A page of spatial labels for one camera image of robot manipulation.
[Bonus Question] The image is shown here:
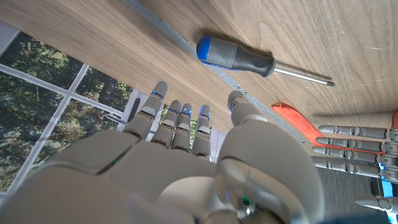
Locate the printed window backdrop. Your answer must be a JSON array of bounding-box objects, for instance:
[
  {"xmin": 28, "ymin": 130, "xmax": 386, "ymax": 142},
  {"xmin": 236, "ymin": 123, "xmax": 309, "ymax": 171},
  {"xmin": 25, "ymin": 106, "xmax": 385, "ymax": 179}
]
[{"xmin": 0, "ymin": 18, "xmax": 226, "ymax": 200}]

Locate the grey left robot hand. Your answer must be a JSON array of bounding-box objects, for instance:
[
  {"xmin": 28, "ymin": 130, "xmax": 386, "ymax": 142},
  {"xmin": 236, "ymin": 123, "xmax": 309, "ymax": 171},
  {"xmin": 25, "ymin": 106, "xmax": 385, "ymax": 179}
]
[{"xmin": 312, "ymin": 124, "xmax": 398, "ymax": 215}]

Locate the orange ribbon roll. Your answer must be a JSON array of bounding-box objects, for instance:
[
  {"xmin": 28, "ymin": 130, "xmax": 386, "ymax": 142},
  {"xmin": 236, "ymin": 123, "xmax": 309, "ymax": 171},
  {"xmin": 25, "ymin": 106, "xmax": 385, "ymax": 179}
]
[{"xmin": 272, "ymin": 102, "xmax": 398, "ymax": 156}]

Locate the grey tape outline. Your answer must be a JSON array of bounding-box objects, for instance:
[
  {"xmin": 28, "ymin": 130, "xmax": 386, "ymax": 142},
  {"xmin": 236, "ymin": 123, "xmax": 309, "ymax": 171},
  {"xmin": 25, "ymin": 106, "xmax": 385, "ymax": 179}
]
[{"xmin": 123, "ymin": 0, "xmax": 308, "ymax": 144}]

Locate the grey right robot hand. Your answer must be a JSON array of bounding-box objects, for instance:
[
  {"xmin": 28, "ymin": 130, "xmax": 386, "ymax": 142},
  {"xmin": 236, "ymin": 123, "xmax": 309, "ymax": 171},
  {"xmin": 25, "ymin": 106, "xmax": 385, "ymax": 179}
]
[{"xmin": 0, "ymin": 81, "xmax": 326, "ymax": 224}]

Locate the blue grey handled screwdriver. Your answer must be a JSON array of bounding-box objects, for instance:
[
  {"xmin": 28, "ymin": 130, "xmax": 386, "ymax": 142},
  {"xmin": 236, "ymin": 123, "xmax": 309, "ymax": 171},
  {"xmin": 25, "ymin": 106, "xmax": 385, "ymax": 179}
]
[{"xmin": 195, "ymin": 35, "xmax": 336, "ymax": 87}]

